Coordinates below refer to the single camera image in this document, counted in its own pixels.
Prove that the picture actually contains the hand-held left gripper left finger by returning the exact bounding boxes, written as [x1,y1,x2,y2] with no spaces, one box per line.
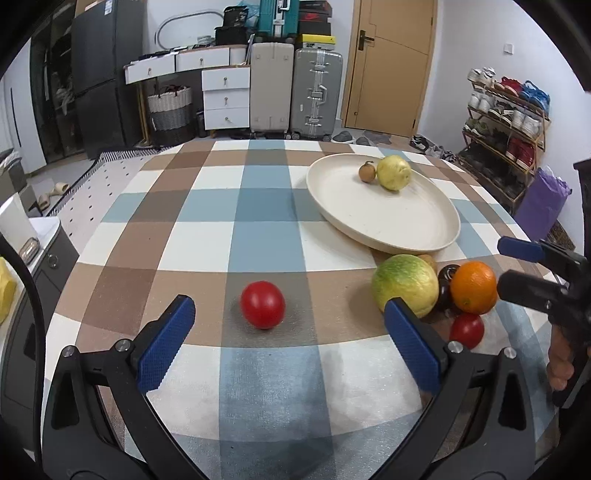
[41,295,204,480]

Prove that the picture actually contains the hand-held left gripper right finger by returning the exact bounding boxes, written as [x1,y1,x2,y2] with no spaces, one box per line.
[374,298,561,480]

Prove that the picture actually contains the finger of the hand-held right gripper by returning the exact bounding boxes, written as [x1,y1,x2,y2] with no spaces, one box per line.
[498,236,588,283]
[496,270,574,320]

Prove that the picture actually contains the orange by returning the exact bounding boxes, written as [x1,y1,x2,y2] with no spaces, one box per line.
[450,261,498,315]

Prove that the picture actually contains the red tomato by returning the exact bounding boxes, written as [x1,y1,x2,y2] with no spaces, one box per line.
[449,313,485,350]
[240,281,286,330]

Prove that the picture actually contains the large green-yellow citrus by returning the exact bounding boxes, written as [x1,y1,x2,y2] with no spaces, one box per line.
[372,254,440,319]

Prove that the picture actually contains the dark purple mangosteen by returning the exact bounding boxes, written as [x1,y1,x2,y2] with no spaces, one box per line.
[436,264,458,312]

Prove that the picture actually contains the cream round plate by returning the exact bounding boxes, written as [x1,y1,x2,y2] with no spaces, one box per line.
[306,153,461,255]

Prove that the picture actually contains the person's right hand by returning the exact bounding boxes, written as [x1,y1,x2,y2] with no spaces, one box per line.
[546,330,574,391]

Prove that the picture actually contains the patterned woven mat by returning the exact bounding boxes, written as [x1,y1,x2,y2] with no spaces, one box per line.
[547,219,575,250]

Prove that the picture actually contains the purple bag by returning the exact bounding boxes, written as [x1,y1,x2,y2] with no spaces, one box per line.
[514,167,572,229]

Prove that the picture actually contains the metal shoe rack with shoes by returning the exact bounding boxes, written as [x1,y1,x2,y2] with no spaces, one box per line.
[457,67,552,204]

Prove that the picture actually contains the pair of sneakers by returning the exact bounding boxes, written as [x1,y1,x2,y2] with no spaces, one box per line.
[410,134,455,160]

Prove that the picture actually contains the grey side cabinet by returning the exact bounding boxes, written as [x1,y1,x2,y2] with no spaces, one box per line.
[0,217,79,416]

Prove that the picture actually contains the yellow guava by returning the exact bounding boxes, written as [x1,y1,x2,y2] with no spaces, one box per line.
[377,155,412,192]

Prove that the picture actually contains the yellow cloth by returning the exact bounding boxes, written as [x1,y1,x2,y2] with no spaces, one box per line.
[0,257,18,324]

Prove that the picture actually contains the striped-edge floor rug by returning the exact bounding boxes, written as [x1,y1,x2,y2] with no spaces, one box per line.
[48,148,181,241]

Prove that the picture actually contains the checkered tablecloth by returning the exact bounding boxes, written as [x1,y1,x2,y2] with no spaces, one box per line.
[41,138,561,480]

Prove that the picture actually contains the wooden door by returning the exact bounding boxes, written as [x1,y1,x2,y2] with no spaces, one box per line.
[342,0,438,138]

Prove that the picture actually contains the woven laundry basket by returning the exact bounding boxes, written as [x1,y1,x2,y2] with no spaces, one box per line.
[147,85,194,146]

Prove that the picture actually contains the white drawer cabinet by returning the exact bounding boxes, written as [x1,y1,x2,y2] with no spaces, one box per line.
[201,66,251,131]

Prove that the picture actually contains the silver suitcase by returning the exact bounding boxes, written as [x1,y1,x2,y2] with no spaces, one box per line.
[289,47,344,141]

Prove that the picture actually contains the black refrigerator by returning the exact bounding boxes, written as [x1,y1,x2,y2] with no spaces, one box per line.
[71,0,148,160]

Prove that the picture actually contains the beige suitcase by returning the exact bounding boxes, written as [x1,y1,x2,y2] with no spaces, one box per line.
[249,41,295,137]

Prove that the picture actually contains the white desk with drawers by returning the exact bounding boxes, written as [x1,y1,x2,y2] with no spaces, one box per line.
[123,45,250,85]

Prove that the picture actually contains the black storage box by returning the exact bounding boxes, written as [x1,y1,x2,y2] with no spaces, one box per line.
[215,6,252,47]

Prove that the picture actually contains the curved metal tube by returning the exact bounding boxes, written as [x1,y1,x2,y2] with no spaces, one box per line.
[157,14,222,49]

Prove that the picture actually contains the teal suitcase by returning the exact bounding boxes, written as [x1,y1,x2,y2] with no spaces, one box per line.
[257,0,301,44]

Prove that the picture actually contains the black cable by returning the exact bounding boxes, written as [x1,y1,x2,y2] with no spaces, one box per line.
[0,235,44,379]

